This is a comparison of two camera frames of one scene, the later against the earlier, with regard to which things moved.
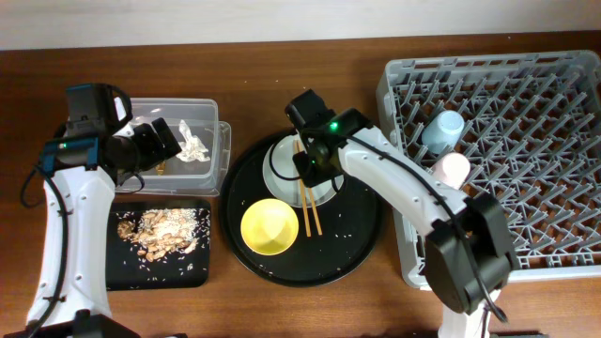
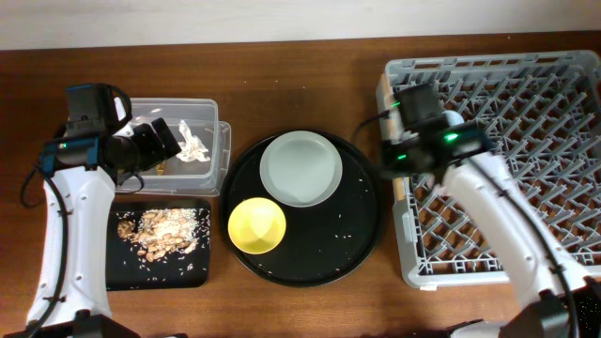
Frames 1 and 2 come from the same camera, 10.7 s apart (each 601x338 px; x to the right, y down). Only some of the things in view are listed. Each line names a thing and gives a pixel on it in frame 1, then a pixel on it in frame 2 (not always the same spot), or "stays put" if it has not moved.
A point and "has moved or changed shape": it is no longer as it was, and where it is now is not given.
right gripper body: [312, 168] → [397, 159]
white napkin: [192, 148] stays put
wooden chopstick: [319, 227] has moved or changed shape
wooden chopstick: [298, 148] → [385, 114]
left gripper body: [146, 149] stays put
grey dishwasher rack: [531, 136] stays put
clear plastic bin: [204, 140] stays put
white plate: [280, 175] stays put
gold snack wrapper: [160, 169] stays put
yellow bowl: [269, 226] has moved or changed shape
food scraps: [161, 232] stays put
